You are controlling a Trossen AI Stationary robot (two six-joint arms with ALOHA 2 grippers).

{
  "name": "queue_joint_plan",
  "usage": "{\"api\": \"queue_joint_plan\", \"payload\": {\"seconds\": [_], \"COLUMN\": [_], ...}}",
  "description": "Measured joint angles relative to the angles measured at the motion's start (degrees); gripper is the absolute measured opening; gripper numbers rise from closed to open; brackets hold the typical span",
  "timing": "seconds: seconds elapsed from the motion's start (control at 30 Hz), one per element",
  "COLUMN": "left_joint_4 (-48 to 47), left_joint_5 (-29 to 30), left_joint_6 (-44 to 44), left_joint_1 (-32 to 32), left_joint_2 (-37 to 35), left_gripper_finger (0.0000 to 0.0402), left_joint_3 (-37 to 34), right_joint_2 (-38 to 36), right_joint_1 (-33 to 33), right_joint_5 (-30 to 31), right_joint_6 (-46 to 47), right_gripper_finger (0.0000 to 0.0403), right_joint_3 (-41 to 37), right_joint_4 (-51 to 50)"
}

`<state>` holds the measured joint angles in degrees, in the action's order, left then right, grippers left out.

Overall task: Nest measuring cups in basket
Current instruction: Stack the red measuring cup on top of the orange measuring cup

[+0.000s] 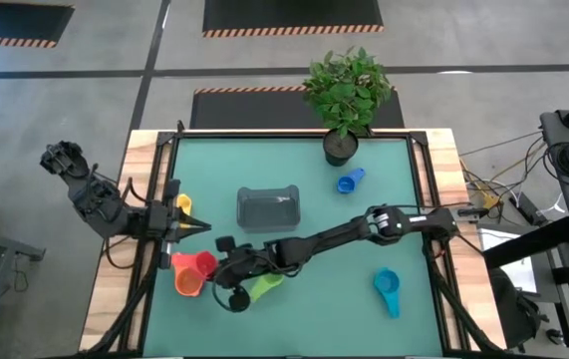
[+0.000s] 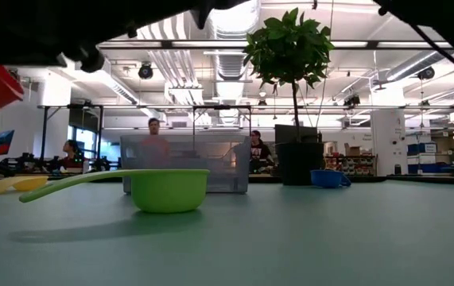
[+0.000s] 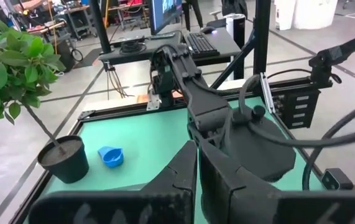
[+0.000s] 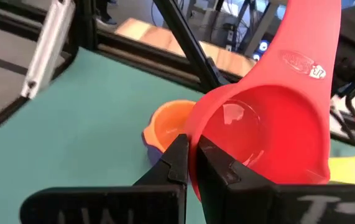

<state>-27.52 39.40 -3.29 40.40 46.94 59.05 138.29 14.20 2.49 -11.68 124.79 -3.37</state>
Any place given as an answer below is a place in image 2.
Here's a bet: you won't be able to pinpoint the grey translucent plastic basket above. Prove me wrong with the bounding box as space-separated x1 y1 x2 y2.
120 133 252 195

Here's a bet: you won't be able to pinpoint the green measuring cup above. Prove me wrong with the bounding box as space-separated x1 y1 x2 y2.
18 169 211 215

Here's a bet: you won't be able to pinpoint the round black ceiling camera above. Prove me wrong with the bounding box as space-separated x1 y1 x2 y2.
417 66 437 81
138 62 155 80

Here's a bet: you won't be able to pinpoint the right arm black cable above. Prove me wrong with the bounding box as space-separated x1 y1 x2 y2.
409 21 454 87

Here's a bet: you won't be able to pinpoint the black background robot arms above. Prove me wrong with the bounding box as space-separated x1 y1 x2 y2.
0 156 65 176

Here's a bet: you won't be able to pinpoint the shelf with small bins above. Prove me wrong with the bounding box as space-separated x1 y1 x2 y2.
324 154 377 176

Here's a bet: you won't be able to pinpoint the person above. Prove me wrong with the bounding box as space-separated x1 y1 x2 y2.
138 117 172 160
249 129 275 175
60 138 87 171

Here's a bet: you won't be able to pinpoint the black metal rig frame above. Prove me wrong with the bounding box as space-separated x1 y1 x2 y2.
37 103 105 168

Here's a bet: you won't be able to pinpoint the potted plant in black pot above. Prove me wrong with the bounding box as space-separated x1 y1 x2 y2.
242 7 336 187

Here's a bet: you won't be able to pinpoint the blue measuring cup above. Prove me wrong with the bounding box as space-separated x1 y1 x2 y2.
309 169 352 189

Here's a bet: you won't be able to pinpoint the black monitor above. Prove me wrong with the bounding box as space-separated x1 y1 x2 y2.
274 124 320 145

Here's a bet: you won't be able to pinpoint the white pillar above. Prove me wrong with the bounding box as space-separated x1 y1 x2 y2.
371 85 409 176

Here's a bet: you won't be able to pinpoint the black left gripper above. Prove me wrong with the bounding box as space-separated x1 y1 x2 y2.
0 0 138 75

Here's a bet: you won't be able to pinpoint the blue storage bins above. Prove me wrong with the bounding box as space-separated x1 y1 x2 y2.
407 142 454 175

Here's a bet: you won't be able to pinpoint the overhead light bar frame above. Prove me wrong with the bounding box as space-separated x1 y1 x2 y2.
97 39 454 51

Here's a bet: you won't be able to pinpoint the yellow measuring cup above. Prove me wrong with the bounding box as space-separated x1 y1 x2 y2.
0 176 49 195

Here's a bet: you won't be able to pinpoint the silver ventilation duct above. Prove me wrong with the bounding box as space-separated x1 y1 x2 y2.
208 6 262 41

